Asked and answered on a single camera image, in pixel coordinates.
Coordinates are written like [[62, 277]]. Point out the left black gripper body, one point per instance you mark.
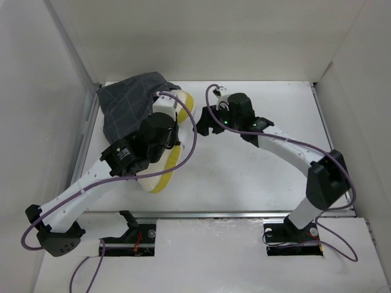
[[173, 140]]

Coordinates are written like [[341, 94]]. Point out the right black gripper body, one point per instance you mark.
[[227, 119]]

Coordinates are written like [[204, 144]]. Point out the cream yellow pillow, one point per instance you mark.
[[171, 158]]

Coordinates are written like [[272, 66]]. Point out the dark grey checked pillowcase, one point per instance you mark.
[[126, 103]]

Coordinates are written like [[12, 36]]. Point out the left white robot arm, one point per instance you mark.
[[62, 223]]

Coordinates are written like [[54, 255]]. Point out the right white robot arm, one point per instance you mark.
[[326, 173]]

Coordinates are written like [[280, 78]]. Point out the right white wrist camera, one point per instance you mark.
[[222, 96]]

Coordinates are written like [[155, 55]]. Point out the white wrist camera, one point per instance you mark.
[[222, 96], [166, 105]]

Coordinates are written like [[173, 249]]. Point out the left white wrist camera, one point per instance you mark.
[[166, 105]]

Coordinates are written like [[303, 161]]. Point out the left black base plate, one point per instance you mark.
[[137, 241]]

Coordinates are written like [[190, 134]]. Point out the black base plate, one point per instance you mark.
[[137, 241], [280, 241]]

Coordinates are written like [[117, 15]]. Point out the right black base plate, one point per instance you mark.
[[280, 241]]

